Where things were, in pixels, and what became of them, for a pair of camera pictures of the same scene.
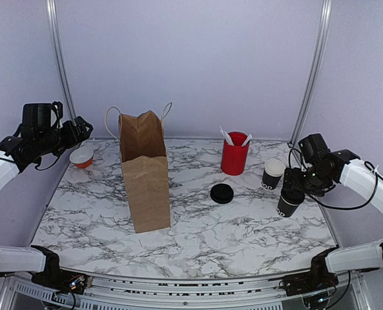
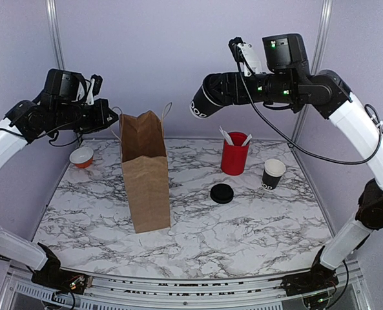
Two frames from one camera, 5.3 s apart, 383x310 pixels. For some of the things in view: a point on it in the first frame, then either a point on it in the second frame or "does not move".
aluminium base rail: [19, 292] does not move
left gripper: [73, 138] to [101, 121]
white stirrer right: [247, 139] does not move
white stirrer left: [227, 137] does not move
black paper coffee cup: [289, 199] to [209, 97]
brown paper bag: [144, 158] does not move
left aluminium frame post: [51, 8] does not move
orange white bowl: [82, 157] does not move
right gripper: [296, 183] to [236, 87]
